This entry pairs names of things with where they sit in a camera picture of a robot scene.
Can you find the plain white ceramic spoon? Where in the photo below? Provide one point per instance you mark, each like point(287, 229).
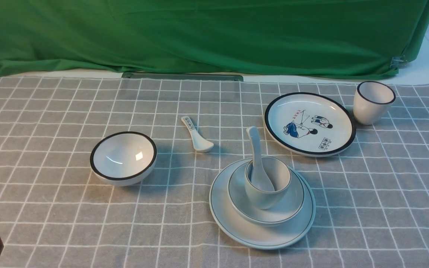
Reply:
point(259, 177)

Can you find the green-rimmed white cup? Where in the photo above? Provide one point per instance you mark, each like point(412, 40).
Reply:
point(279, 175)

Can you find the green-rimmed white bowl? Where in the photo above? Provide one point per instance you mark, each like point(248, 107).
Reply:
point(286, 209)

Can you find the black-rimmed white bowl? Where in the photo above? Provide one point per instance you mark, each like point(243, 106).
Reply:
point(124, 158)

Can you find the white spoon with label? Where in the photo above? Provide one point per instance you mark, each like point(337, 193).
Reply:
point(200, 144)

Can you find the green-rimmed white plate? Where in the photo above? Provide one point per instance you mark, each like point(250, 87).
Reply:
point(257, 235)

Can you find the illustrated black-rimmed plate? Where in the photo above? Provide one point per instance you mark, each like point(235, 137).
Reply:
point(309, 124)

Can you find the grey checked tablecloth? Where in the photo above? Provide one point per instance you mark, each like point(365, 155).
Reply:
point(372, 199)

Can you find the green backdrop cloth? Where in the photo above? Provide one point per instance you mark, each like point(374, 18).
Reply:
point(338, 39)

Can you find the black-rimmed white cup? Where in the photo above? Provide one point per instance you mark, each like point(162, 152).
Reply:
point(371, 101)

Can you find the metal binder clip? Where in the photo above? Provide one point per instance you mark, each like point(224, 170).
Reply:
point(399, 62)

